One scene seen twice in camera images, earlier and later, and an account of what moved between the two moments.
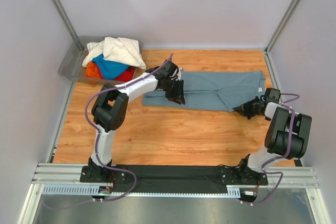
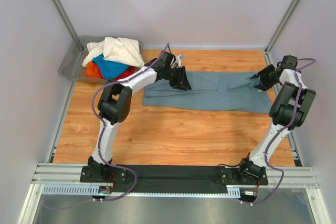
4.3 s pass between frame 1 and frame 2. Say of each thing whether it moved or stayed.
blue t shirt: stayed
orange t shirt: stayed
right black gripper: moved
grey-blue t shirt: stayed
